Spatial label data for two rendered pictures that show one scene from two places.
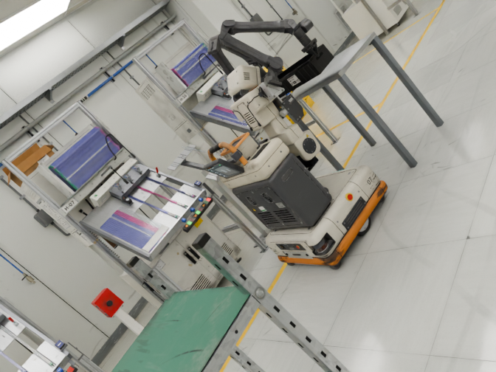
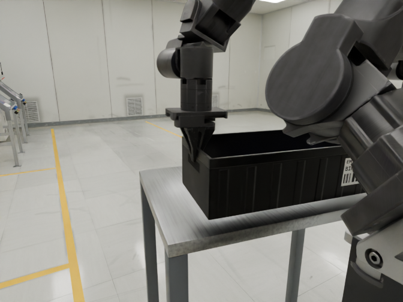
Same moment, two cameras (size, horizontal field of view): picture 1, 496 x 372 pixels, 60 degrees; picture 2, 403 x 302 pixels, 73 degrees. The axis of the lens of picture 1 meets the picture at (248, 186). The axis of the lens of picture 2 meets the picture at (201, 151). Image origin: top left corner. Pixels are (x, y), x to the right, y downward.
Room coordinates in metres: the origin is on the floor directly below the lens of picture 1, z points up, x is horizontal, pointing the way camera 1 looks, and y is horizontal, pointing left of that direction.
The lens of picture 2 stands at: (3.08, -0.14, 1.11)
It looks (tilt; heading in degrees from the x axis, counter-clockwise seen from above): 15 degrees down; 274
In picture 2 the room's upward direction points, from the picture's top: straight up
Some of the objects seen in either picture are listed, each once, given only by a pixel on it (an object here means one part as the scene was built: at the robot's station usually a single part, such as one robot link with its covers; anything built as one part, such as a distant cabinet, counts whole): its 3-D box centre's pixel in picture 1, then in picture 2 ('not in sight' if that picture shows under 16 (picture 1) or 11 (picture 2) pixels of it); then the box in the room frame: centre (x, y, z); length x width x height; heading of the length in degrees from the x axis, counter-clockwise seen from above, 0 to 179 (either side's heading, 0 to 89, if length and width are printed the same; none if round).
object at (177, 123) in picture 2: not in sight; (191, 138); (3.14, -0.64, 1.00); 0.07 x 0.07 x 0.09; 23
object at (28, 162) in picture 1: (40, 152); not in sight; (3.76, 1.04, 1.82); 0.68 x 0.30 x 0.20; 123
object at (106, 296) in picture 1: (140, 331); not in sight; (2.85, 1.25, 0.39); 0.24 x 0.24 x 0.78; 33
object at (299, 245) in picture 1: (290, 246); not in sight; (2.49, 0.07, 0.23); 0.41 x 0.02 x 0.08; 24
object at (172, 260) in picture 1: (182, 265); not in sight; (3.63, 0.90, 0.31); 0.70 x 0.65 x 0.62; 123
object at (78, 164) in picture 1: (85, 158); not in sight; (3.57, 0.78, 1.52); 0.51 x 0.13 x 0.27; 123
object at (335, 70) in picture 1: (358, 114); (256, 289); (2.95, -0.93, 0.40); 0.70 x 0.45 x 0.80; 23
